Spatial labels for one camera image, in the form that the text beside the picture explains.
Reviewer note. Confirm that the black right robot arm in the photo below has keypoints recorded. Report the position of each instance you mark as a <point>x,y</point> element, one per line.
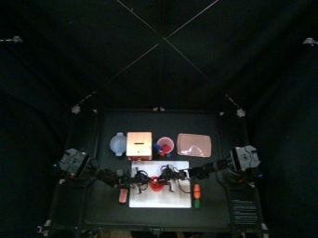
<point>243,158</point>

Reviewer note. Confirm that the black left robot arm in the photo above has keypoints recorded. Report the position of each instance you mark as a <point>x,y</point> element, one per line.
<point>76,162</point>

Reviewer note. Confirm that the red front wooden drawer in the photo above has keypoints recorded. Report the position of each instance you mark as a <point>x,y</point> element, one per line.
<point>139,158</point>

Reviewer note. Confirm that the wooden drawer cabinet box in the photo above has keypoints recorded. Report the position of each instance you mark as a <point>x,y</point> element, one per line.
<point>139,144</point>

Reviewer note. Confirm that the grey bowl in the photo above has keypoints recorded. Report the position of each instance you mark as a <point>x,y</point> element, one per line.
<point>117,144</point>

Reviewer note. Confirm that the white cutting board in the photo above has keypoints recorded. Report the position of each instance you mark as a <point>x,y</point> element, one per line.
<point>166,200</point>

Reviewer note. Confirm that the pink oblong toy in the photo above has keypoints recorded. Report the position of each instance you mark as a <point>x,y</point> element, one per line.
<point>123,195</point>

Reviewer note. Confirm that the pink plastic tray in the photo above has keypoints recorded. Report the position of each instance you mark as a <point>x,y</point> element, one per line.
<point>194,145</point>

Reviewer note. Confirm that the red plastic cup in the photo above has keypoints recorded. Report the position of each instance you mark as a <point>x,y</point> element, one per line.
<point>167,141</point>

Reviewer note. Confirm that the metal frame bracket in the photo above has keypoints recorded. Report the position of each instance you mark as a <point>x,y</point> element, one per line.
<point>240,112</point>
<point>309,41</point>
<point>75,109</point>
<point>158,109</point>
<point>15,39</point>

